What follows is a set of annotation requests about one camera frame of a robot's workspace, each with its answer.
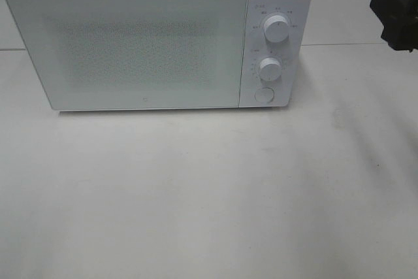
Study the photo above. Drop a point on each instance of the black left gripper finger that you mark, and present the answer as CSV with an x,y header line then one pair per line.
x,y
399,21

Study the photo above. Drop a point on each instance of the white timer knob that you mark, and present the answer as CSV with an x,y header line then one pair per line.
x,y
270,69

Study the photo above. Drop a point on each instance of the round white door button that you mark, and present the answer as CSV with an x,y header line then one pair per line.
x,y
264,95

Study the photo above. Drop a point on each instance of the white microwave door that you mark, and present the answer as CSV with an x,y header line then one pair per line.
x,y
134,54

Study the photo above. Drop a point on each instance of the upper white power knob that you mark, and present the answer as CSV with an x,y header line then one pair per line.
x,y
276,27

